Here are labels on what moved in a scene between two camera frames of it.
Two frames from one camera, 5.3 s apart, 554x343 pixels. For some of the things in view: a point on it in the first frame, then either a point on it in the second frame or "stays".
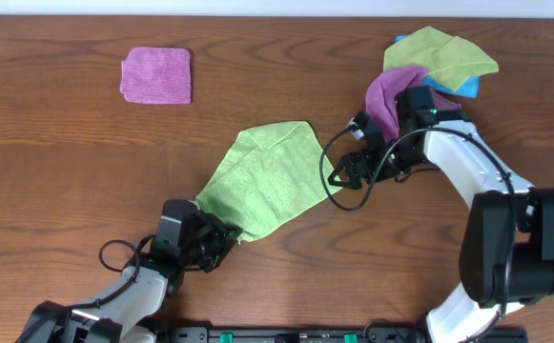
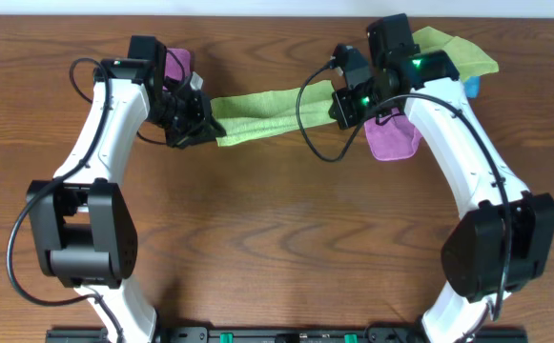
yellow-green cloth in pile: x=447 y=59 stays
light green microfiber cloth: x=266 y=176 -> x=247 y=116
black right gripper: x=364 y=163 -> x=340 y=110
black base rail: x=315 y=333 stays
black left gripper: x=224 y=233 -> x=203 y=124
